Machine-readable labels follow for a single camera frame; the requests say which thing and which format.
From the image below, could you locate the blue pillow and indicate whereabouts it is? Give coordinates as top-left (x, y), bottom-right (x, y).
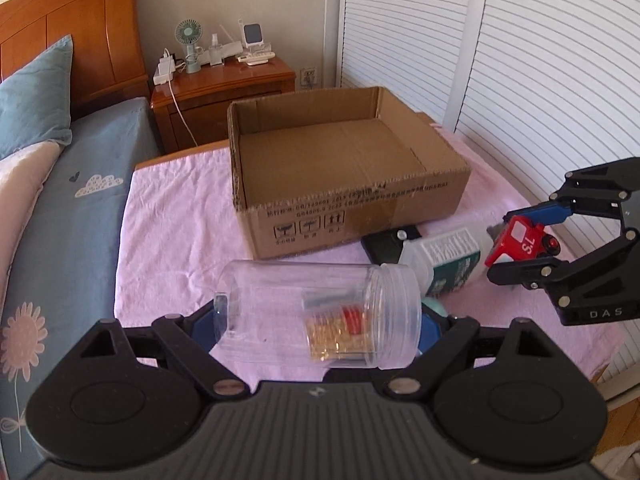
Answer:
top-left (1, 35), bottom-right (74, 158)

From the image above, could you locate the blue bed sheet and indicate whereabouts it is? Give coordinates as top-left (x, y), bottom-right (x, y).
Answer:
top-left (1, 98), bottom-right (160, 479)

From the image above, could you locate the white remote control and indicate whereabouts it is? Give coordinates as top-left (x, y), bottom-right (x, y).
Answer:
top-left (236, 51), bottom-right (276, 66)

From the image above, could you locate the white medical bottle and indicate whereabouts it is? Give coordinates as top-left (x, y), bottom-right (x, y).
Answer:
top-left (398, 223), bottom-right (494, 297)

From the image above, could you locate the wall power outlet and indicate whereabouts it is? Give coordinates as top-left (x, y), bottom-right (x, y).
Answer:
top-left (299, 67), bottom-right (317, 90)

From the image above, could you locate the fish oil capsule bottle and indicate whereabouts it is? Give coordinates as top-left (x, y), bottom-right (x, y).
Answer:
top-left (302, 290), bottom-right (374, 363)

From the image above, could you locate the white smart display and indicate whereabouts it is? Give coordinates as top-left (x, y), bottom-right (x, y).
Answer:
top-left (242, 23), bottom-right (265, 52)

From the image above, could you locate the black digital timer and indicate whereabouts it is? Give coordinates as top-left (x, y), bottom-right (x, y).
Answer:
top-left (361, 224), bottom-right (421, 264)

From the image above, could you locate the brown cardboard box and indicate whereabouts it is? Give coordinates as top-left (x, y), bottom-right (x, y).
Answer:
top-left (227, 87), bottom-right (471, 259)

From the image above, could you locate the green desk fan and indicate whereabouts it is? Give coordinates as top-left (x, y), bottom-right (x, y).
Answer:
top-left (175, 18), bottom-right (202, 74)

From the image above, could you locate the clear plastic jar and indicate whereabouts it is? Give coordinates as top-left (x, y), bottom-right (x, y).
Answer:
top-left (213, 260), bottom-right (422, 370)

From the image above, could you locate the wooden nightstand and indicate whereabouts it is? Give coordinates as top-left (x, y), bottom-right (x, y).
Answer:
top-left (151, 58), bottom-right (296, 154)

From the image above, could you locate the teal egg-shaped case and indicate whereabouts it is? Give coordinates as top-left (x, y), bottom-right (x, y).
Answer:
top-left (422, 297), bottom-right (448, 318)

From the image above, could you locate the wooden headboard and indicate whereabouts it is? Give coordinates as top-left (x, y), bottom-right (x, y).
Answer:
top-left (1, 0), bottom-right (150, 119)

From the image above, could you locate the white power strip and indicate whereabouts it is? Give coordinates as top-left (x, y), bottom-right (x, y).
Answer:
top-left (153, 49), bottom-right (176, 86)

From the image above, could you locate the red toy fire truck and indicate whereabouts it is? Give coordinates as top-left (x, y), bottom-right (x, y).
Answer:
top-left (485, 216), bottom-right (561, 268)

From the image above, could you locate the white charging cable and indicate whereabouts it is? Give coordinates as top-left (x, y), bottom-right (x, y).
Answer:
top-left (162, 48), bottom-right (199, 149)

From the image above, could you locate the grey elephant toy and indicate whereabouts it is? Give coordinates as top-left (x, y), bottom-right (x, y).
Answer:
top-left (487, 222), bottom-right (506, 245)

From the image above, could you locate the white louvered closet door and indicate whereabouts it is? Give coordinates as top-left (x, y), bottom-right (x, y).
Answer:
top-left (336, 0), bottom-right (640, 401)

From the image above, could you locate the small spray bottle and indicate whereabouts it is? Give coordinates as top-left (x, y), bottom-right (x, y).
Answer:
top-left (208, 32), bottom-right (224, 66)

